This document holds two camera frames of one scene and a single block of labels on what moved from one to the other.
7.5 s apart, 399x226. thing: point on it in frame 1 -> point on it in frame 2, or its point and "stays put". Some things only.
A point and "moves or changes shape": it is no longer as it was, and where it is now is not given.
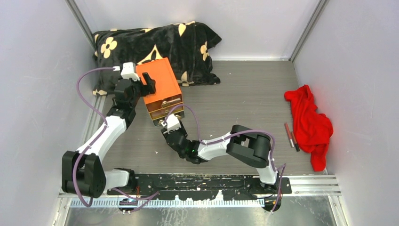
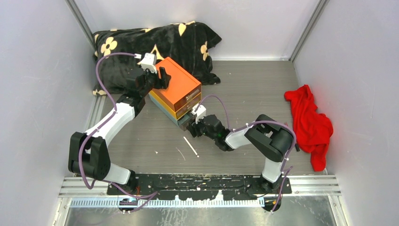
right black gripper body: [181, 131] -> [200, 128]
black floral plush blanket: [187, 45] stays put
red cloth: [312, 130] stays put
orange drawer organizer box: [167, 95] moves or changes shape
